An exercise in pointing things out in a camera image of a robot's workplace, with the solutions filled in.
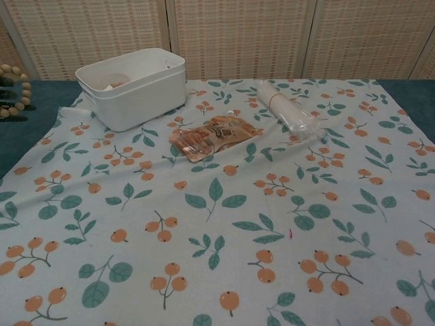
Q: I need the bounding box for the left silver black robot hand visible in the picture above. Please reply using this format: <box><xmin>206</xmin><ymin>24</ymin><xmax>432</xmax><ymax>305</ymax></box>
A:
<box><xmin>0</xmin><ymin>76</ymin><xmax>37</xmax><ymax>122</ymax></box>

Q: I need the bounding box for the wooden bead bracelet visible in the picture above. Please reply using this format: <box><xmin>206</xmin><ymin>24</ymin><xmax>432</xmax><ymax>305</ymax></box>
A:
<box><xmin>0</xmin><ymin>64</ymin><xmax>32</xmax><ymax>120</ymax></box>

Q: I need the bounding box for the teal upholstered table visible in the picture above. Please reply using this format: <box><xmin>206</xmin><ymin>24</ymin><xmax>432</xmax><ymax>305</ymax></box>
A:
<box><xmin>0</xmin><ymin>79</ymin><xmax>435</xmax><ymax>181</ymax></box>

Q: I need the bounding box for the white plastic storage box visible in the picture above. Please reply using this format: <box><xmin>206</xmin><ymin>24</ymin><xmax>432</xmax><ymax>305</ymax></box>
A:
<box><xmin>75</xmin><ymin>48</ymin><xmax>186</xmax><ymax>132</ymax></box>

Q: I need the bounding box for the orange snack pouch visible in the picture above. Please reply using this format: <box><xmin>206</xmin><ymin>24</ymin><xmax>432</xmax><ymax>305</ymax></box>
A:
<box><xmin>169</xmin><ymin>114</ymin><xmax>258</xmax><ymax>162</ymax></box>

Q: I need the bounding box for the woven bamboo folding screen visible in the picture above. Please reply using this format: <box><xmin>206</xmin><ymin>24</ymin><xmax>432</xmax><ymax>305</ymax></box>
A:
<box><xmin>0</xmin><ymin>0</ymin><xmax>435</xmax><ymax>83</ymax></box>

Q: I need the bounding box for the floral leaf fruit tablecloth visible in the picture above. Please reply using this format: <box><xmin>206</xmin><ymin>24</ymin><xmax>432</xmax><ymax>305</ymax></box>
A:
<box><xmin>0</xmin><ymin>78</ymin><xmax>435</xmax><ymax>326</ymax></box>

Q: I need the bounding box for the clear plastic cup stack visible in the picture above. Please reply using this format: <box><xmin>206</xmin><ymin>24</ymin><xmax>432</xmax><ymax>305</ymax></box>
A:
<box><xmin>256</xmin><ymin>79</ymin><xmax>322</xmax><ymax>141</ymax></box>

